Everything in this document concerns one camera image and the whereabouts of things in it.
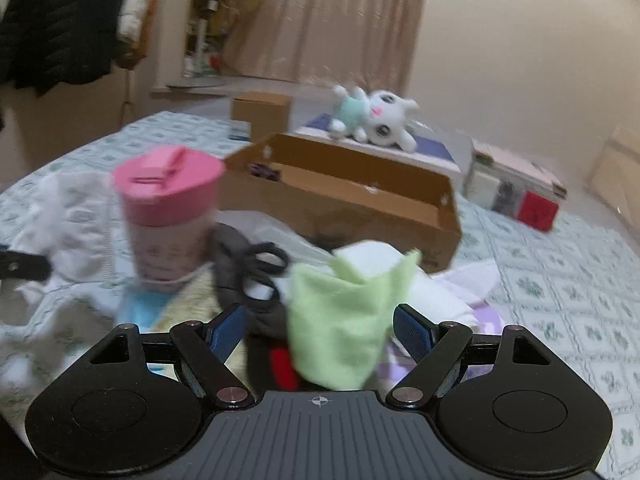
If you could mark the white bunny plush toy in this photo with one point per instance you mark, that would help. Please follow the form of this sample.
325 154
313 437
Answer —
382 115

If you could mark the thin white cloth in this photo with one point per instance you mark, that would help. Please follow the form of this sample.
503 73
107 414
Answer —
75 220

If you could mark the blue white flat box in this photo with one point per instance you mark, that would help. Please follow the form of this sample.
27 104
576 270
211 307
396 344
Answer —
437 151

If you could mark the white puffer jacket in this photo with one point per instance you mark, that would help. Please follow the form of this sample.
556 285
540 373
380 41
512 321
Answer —
136 0

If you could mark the brown jacket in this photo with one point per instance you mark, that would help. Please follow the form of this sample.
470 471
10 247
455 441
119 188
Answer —
145 45

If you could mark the black puffer jacket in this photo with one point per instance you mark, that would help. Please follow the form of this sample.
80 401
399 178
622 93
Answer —
55 20

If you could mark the white red packet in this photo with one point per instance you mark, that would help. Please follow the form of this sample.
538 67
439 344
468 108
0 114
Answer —
505 195

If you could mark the small blue white box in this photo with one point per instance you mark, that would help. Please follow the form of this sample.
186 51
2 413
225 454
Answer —
240 131

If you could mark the light blue cloth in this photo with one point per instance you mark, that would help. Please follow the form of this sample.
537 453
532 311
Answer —
142 310

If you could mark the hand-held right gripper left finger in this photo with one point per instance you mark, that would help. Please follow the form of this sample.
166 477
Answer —
227 332

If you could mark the light green cloth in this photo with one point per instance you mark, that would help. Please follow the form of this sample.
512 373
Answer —
335 320

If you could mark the small closed cardboard box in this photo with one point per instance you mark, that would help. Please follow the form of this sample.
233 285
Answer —
260 112

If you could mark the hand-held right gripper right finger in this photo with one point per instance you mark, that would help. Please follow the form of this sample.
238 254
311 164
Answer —
412 332

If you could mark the cluttered shelf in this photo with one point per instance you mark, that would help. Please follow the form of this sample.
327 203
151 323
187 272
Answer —
210 15

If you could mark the beige curtain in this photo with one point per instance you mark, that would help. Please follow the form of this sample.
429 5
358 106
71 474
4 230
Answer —
340 15

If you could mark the black red cloth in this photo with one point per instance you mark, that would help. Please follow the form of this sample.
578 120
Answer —
282 367

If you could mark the pink lidded cup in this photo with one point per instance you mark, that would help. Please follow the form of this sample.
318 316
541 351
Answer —
170 200

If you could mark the beige wooden board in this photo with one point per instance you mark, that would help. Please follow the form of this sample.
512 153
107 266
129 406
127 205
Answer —
615 170

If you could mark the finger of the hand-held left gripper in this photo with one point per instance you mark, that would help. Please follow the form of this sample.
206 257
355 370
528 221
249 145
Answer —
27 266

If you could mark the pink book stack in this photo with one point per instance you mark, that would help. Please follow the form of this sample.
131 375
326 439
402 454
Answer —
520 167

